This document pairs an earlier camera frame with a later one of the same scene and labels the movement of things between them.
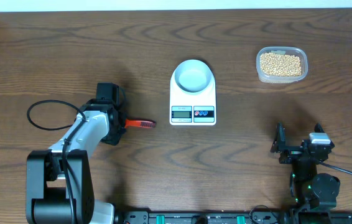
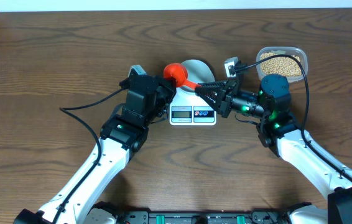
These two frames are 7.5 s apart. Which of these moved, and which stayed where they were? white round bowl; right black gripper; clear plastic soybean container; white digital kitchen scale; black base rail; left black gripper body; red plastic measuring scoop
Moved: left black gripper body; red plastic measuring scoop; right black gripper
Stayed: white digital kitchen scale; black base rail; white round bowl; clear plastic soybean container
